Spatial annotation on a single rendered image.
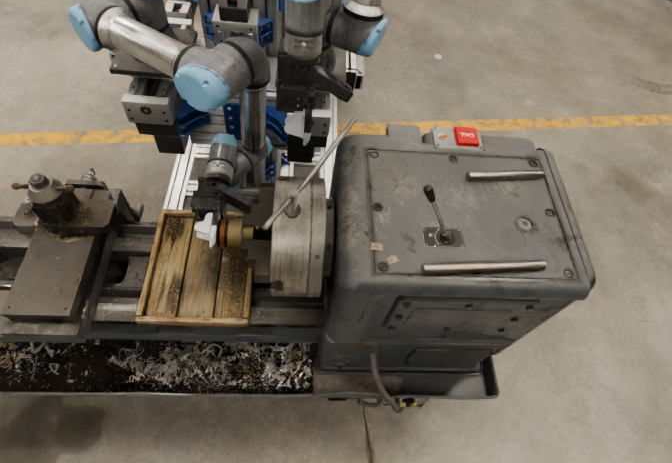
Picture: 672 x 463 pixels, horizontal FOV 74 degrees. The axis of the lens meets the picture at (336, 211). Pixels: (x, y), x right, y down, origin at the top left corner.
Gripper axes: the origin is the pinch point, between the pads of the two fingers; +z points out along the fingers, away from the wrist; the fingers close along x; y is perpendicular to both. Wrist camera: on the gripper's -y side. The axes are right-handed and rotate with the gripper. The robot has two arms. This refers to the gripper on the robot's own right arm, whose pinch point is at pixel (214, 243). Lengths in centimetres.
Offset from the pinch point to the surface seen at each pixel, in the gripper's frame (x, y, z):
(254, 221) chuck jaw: 4.4, -9.9, -4.6
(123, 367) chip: -54, 33, 19
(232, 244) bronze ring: 1.2, -4.7, 0.6
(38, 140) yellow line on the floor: -108, 132, -119
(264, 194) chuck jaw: 10.2, -12.2, -9.2
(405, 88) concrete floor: -108, -91, -190
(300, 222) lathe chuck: 14.7, -21.6, 1.2
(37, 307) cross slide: -11.1, 42.9, 14.9
